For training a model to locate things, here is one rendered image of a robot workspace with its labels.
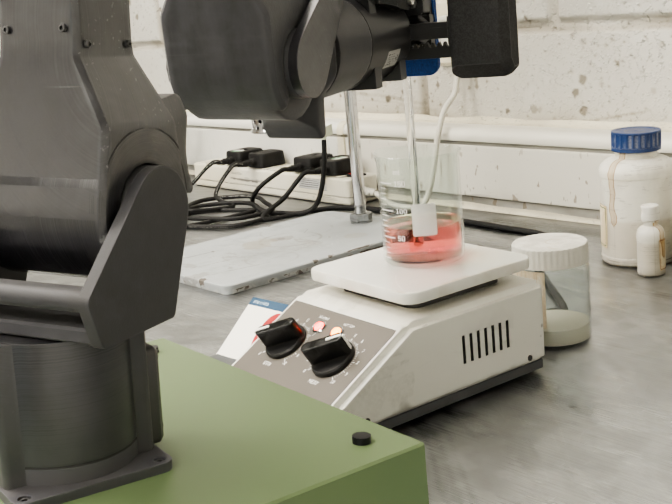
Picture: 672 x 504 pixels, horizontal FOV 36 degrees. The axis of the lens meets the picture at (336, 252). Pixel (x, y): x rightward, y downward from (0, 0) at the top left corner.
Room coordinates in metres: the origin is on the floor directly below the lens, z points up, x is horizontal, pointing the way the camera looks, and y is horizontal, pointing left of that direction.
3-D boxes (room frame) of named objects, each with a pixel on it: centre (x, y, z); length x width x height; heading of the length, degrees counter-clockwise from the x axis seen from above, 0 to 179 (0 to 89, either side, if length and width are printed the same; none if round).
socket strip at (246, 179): (1.58, 0.08, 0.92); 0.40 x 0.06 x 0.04; 39
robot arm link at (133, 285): (0.40, 0.11, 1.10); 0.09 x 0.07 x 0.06; 63
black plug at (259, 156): (1.59, 0.10, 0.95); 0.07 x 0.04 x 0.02; 129
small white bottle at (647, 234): (0.95, -0.29, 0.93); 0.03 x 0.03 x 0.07
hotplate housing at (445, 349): (0.73, -0.04, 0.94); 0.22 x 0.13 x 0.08; 125
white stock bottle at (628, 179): (1.01, -0.30, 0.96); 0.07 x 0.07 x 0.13
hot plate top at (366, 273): (0.74, -0.06, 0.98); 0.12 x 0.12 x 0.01; 35
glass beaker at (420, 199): (0.75, -0.06, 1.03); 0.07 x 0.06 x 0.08; 41
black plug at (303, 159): (1.50, 0.03, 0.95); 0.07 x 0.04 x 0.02; 129
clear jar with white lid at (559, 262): (0.80, -0.17, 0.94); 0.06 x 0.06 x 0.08
